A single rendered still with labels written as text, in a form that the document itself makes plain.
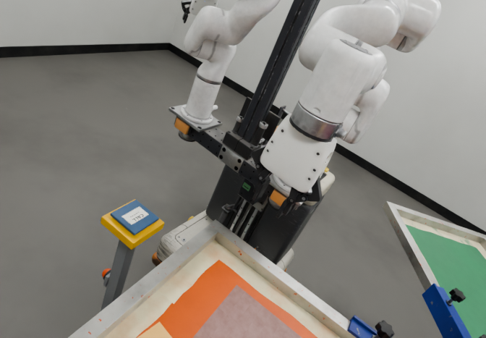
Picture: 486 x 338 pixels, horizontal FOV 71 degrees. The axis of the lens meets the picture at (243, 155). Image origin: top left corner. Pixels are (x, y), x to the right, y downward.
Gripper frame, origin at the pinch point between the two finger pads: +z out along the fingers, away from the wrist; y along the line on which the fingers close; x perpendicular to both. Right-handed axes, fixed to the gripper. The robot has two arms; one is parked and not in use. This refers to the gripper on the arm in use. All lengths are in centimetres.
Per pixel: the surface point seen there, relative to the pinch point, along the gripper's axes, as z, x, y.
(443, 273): 41, -90, -56
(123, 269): 62, -8, 33
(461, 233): 39, -131, -61
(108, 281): 71, -7, 37
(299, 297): 38.9, -25.2, -14.8
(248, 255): 38.0, -24.3, 3.7
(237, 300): 41.4, -12.3, -2.1
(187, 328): 41.5, 3.3, 2.1
